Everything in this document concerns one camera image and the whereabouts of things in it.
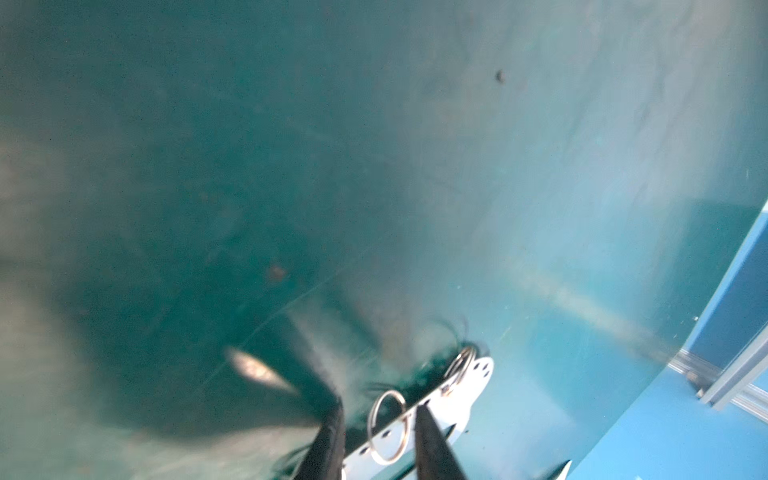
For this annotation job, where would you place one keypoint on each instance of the aluminium back frame rail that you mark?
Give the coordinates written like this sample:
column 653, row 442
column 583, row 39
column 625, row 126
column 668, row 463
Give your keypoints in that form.
column 735, row 384

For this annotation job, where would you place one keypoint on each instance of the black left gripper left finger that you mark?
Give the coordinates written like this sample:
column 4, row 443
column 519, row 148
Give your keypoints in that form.
column 324, row 459

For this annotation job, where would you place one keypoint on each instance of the grey key holder plate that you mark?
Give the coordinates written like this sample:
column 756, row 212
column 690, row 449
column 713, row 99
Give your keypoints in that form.
column 450, row 403

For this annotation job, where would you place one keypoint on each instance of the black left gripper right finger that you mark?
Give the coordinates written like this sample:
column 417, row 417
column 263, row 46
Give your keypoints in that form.
column 434, row 459

